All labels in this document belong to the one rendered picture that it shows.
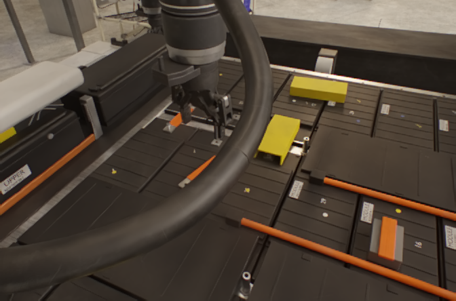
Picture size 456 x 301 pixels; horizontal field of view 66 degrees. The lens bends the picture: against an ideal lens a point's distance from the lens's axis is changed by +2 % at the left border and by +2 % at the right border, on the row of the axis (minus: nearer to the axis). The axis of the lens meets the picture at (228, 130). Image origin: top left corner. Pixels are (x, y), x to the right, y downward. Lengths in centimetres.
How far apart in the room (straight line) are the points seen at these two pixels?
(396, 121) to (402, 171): 22
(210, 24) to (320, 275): 45
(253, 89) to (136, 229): 18
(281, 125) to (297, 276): 41
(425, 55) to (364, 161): 95
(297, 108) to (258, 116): 70
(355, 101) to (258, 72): 75
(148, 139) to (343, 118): 53
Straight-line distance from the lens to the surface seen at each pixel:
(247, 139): 31
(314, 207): 74
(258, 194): 75
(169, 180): 79
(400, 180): 85
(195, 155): 85
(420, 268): 72
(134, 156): 88
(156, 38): 126
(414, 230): 77
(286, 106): 103
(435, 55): 177
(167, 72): 59
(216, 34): 59
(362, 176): 82
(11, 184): 85
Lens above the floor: 155
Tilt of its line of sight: 36 degrees down
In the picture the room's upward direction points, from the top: 1 degrees counter-clockwise
